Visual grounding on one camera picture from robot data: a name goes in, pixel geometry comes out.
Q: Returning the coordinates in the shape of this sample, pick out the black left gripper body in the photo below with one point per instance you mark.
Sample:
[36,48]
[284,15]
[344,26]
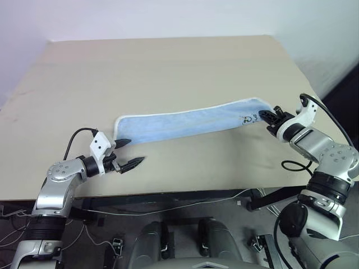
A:
[110,164]

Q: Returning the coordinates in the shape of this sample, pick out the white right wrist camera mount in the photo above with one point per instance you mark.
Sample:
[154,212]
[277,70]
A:
[307,113]

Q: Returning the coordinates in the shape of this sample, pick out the light blue towel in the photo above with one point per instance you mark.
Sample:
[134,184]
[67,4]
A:
[182,124]

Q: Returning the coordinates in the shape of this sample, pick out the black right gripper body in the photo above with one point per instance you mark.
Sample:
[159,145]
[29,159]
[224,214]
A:
[280,119]

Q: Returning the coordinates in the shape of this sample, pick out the metal caster bracket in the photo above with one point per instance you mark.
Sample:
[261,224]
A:
[117,246]
[256,243]

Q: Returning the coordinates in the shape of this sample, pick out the black metal table frame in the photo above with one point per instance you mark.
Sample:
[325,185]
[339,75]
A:
[168,197]

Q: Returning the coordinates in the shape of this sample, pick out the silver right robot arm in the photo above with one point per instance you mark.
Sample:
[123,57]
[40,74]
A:
[328,157]

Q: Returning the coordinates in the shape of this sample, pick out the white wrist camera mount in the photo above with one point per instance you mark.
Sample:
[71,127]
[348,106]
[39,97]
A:
[307,113]
[98,145]

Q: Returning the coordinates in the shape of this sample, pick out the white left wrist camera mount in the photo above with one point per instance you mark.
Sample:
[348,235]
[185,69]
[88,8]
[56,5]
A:
[98,145]

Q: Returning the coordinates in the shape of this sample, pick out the black metal frame post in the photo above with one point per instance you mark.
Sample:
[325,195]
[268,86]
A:
[273,252]

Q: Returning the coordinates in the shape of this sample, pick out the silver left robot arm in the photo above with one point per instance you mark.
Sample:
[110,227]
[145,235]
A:
[53,193]

